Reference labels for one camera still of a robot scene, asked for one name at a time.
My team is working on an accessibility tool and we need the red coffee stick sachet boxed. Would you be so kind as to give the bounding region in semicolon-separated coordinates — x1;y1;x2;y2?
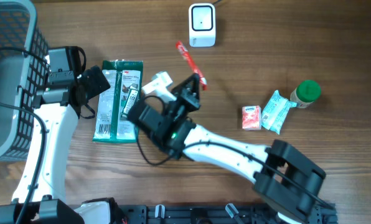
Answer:
176;41;207;91

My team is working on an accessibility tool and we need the green white balm box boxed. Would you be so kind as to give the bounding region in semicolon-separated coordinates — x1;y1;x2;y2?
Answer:
122;88;139;116

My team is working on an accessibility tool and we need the green white gloves package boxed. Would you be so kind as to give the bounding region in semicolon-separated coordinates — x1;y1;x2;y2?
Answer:
93;60;143;144

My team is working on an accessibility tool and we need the red white tissue pack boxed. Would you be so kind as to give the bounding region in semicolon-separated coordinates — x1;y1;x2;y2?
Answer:
242;106;261;130

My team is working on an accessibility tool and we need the teal wet wipes pack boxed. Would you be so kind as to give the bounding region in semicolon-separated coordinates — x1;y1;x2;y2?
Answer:
261;90;297;134

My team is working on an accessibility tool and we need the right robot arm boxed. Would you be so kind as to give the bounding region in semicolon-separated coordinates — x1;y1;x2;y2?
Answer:
123;73;333;223

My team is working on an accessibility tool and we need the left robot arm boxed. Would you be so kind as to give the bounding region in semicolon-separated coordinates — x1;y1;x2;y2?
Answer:
0;46;110;223

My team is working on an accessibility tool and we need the white barcode scanner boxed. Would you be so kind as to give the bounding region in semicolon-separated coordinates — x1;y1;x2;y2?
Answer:
189;3;216;47

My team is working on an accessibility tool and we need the grey plastic mesh basket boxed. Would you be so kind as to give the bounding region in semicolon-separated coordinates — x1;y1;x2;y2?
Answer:
0;0;49;162

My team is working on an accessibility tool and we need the black left camera cable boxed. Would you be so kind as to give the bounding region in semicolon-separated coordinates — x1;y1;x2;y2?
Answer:
0;46;49;224

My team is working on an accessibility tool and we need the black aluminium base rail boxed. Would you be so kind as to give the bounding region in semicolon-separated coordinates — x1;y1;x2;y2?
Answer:
116;203;339;224

